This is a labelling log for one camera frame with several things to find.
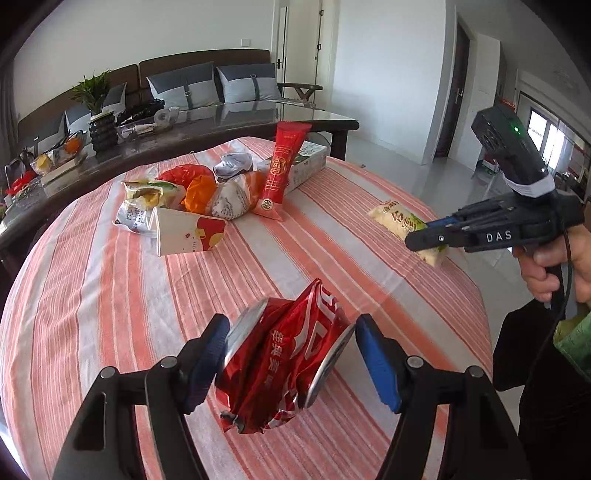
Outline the person's right hand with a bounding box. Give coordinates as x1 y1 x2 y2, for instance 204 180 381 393
512 226 591 305

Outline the white green carton box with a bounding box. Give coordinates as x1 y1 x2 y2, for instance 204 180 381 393
256 142 328 193

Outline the brown sofa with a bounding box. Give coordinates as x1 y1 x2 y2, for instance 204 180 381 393
16 48 324 153

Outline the yellow green food wrapper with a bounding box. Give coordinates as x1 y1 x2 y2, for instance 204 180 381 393
121 179 188 209

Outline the black ribbed vase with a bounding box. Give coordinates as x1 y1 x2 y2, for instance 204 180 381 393
88 111 119 153

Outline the white printed crumpled wrapper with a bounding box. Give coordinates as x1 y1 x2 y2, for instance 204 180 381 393
210 172 269 219

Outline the stack of books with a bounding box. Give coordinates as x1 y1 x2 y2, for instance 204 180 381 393
39 156 89 186

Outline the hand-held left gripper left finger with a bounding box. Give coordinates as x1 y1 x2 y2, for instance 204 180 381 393
53 314 230 480

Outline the orange plastic wrapper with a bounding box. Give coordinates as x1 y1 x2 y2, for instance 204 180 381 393
182 174 218 215

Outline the silver white packet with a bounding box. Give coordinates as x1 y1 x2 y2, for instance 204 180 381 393
114 199 158 237

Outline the yellow green snack packet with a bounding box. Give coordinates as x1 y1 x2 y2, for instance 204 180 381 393
368 200 451 267

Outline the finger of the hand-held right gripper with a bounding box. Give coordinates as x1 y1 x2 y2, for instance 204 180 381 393
405 227 469 253
424 198 525 230

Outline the red plastic bag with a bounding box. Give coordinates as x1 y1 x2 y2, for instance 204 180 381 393
156 164 214 188

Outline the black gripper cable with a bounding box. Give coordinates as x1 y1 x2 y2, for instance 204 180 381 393
538 228 575 365

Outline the tall red snack packet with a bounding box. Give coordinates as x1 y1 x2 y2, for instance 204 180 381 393
250 121 308 222

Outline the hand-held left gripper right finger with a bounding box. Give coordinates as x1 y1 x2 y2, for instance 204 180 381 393
355 314 532 480

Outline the glass balcony door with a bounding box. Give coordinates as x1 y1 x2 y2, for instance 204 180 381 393
526 106 591 185

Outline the white red paper carton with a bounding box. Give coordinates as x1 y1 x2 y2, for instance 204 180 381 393
151 206 228 257

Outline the clear glass tray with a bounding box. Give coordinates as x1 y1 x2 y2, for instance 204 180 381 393
115 117 162 140

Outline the dark glass coffee table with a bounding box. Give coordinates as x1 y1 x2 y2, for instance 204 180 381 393
0 99 360 259

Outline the crushed red can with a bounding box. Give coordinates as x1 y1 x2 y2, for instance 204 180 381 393
213 278 357 435

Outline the orange white striped tablecloth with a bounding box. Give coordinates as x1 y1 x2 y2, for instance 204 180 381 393
0 136 492 480

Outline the glass fruit bowl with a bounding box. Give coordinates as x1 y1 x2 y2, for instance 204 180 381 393
30 130 88 175

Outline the grey white pillow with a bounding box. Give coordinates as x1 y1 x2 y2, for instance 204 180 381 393
65 104 93 134
216 63 282 104
102 83 128 116
18 113 68 153
147 61 220 112

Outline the grey white crumpled wrapper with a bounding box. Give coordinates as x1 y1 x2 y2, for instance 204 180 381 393
213 153 256 182

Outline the green potted plant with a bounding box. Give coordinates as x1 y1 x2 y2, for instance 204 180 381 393
69 70 112 114

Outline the dark wooden door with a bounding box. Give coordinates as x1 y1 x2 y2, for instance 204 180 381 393
434 21 472 160

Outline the white door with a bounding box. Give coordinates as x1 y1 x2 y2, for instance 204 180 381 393
272 0 325 100

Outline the black cloth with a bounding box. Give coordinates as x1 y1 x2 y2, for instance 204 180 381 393
117 99 165 123

